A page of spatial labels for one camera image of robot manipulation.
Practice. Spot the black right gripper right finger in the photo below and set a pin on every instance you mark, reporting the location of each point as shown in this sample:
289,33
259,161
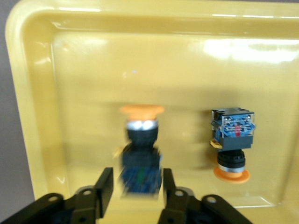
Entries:
174,200

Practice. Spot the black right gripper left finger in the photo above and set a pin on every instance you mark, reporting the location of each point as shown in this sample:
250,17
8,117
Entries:
102,191

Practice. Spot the yellow mushroom push button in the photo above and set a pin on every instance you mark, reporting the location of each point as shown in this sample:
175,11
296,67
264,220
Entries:
141,149
233,137

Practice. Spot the yellow plastic tray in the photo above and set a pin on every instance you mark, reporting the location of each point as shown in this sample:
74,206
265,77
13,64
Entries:
163,70

